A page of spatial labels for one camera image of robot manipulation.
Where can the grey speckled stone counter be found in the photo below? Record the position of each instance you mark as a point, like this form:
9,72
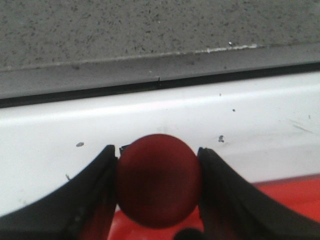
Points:
58,50

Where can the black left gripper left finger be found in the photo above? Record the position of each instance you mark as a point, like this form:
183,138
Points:
82,209

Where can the red plastic tray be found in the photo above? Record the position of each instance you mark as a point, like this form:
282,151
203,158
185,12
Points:
300,194

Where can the red mushroom push button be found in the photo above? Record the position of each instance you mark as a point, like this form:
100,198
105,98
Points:
158,181

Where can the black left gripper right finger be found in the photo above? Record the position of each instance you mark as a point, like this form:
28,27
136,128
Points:
231,208

